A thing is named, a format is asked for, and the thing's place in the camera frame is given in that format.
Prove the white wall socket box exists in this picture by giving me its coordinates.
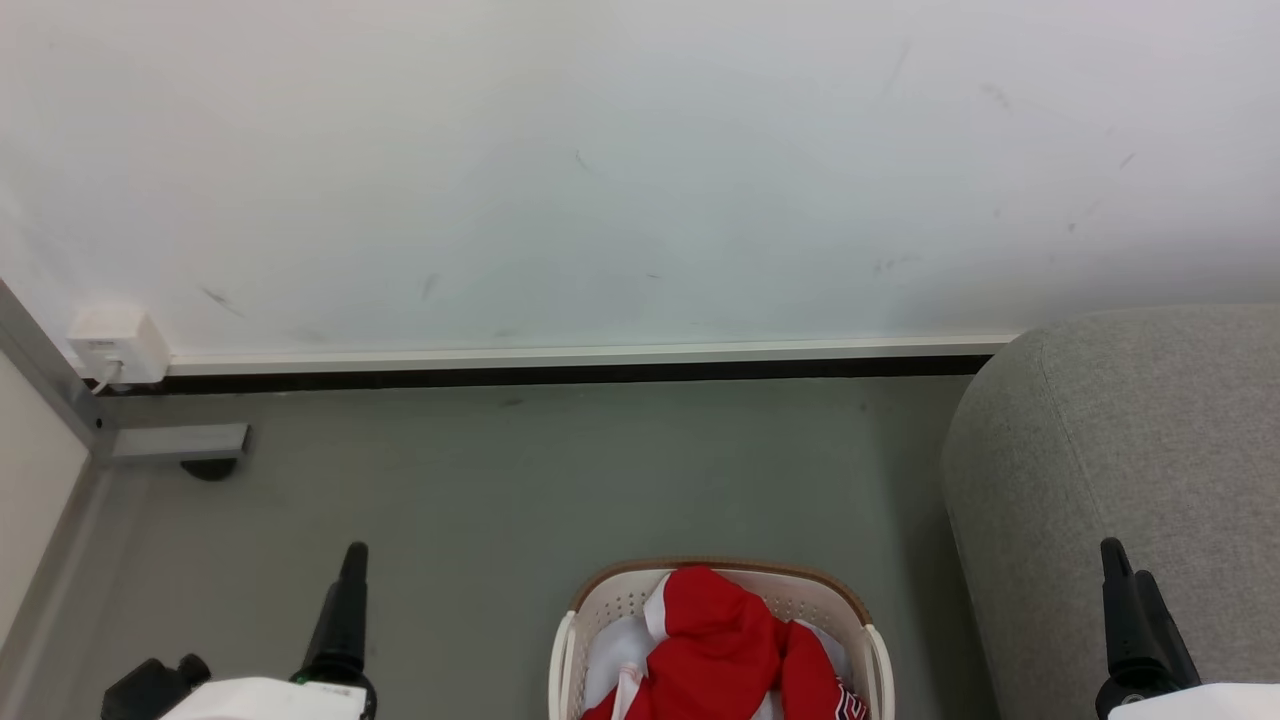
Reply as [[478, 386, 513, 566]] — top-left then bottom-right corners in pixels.
[[68, 305, 171, 386]]

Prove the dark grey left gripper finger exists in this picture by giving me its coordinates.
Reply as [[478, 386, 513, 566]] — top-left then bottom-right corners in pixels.
[[298, 542, 375, 689]]

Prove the black baseboard strip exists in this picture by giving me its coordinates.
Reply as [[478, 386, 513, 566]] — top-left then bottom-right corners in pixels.
[[95, 355, 996, 397]]

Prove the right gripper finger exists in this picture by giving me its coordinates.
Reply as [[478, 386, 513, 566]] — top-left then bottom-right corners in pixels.
[[1099, 538, 1141, 691], [1132, 570, 1203, 689]]

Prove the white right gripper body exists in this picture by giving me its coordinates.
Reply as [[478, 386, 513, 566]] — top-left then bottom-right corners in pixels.
[[1094, 676, 1280, 720]]

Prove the white baseboard strip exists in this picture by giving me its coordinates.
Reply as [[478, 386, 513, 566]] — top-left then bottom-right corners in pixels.
[[165, 335, 1021, 378]]

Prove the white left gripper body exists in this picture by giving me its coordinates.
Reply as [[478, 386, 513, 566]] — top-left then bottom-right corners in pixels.
[[158, 676, 379, 720]]

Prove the grey metal frame foot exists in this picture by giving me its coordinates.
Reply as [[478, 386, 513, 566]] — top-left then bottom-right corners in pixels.
[[110, 423, 251, 463]]

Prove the grey fabric sofa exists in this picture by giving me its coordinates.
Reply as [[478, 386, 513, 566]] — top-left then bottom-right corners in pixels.
[[942, 303, 1280, 720]]

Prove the cream plastic laundry basket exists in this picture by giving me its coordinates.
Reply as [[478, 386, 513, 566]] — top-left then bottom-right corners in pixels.
[[548, 558, 896, 720]]

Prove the grey metal partition frame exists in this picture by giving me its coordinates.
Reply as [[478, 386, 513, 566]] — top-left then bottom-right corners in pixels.
[[0, 278, 121, 720]]

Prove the red jersey with black letters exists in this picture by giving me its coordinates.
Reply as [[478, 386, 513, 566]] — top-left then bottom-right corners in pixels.
[[580, 566, 871, 720]]

